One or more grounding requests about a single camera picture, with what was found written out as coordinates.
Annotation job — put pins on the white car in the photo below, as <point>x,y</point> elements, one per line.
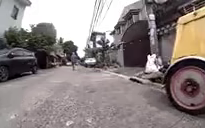
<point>90,61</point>

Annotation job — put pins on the green plants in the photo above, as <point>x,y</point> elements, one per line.
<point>103,50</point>

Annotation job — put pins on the concrete kerb strip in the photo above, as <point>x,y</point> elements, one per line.
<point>136,79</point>

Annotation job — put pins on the building with dark gate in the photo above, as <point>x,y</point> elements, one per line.
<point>136,43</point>

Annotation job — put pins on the grey concrete road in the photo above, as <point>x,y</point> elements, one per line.
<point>83,100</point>

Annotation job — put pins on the white bags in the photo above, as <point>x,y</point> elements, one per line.
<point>151,63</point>

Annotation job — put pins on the dark roadside shelter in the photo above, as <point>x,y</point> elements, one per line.
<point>43,59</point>

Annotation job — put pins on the utility pole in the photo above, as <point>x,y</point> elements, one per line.
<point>153,33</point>

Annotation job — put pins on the green trees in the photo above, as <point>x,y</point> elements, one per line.
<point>30,40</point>

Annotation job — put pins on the yellow motor tricycle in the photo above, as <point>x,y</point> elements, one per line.
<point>190,66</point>

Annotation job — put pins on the black car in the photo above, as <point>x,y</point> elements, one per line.
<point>13,63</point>

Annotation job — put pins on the white building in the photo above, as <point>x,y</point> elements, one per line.
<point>3,16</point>

